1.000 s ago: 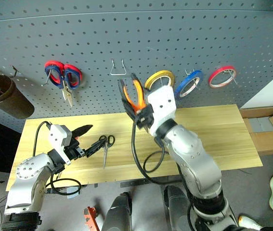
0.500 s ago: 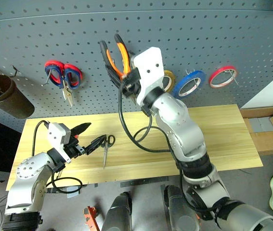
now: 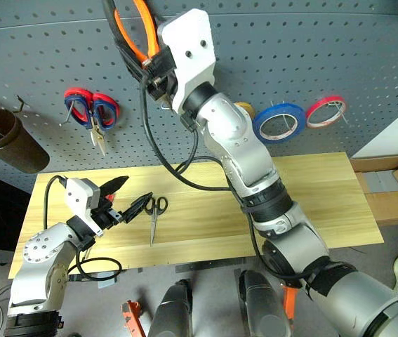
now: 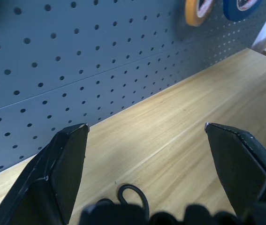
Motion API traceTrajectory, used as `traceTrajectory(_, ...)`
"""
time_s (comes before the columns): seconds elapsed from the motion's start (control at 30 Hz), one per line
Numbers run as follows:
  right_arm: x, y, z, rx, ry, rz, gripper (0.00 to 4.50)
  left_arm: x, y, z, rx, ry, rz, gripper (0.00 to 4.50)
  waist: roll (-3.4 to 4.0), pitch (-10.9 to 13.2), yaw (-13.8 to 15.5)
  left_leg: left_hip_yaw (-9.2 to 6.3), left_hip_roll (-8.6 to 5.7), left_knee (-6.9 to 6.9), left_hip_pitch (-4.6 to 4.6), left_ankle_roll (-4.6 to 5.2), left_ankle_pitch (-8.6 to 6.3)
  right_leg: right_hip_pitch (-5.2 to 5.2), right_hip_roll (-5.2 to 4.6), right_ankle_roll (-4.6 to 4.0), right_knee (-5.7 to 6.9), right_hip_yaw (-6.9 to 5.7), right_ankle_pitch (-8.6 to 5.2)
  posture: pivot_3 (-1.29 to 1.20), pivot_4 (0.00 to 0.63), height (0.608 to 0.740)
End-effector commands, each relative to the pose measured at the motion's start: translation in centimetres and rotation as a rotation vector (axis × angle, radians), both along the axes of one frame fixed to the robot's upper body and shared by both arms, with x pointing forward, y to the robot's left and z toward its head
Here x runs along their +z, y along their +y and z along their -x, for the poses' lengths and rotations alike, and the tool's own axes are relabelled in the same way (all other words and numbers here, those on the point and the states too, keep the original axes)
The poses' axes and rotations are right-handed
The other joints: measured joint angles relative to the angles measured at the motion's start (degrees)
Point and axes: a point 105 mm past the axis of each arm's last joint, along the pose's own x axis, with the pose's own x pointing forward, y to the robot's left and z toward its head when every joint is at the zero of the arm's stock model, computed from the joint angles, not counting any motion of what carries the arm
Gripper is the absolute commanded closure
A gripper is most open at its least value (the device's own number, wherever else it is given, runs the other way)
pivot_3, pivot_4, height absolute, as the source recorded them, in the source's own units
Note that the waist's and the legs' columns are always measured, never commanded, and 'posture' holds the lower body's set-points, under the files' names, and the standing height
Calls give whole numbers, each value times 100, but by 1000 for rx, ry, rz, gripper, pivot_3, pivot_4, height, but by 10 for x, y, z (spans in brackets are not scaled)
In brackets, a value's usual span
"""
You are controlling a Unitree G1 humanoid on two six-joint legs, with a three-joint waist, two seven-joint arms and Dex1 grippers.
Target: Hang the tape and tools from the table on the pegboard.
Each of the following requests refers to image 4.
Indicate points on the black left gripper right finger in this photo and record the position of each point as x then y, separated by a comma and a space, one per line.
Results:
240, 168

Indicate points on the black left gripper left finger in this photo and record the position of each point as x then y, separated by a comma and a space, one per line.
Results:
53, 173

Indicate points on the grey metal pegboard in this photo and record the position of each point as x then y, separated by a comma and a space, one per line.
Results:
95, 70

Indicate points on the blue tape roll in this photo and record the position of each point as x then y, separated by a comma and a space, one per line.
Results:
240, 9

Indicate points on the yellow tape roll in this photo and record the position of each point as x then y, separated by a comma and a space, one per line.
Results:
197, 11

